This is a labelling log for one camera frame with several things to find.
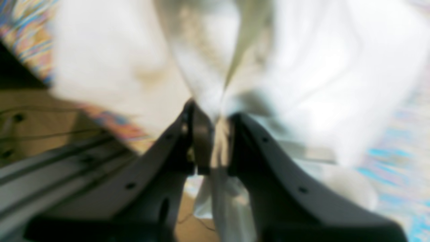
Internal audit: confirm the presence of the patterned tile tablecloth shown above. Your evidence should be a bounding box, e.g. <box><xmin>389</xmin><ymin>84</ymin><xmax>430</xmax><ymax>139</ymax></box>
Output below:
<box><xmin>0</xmin><ymin>0</ymin><xmax>430</xmax><ymax>242</ymax></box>

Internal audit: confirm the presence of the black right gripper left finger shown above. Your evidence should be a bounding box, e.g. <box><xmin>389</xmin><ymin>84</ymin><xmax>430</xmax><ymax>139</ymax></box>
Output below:
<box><xmin>26</xmin><ymin>100</ymin><xmax>202</xmax><ymax>242</ymax></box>

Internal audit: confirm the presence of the white printed T-shirt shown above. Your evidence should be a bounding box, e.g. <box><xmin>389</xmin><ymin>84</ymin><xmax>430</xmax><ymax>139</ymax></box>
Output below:
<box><xmin>50</xmin><ymin>0</ymin><xmax>430</xmax><ymax>242</ymax></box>

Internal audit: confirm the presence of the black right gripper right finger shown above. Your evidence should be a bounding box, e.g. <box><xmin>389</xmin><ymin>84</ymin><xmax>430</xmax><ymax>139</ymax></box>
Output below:
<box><xmin>228</xmin><ymin>114</ymin><xmax>407</xmax><ymax>242</ymax></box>

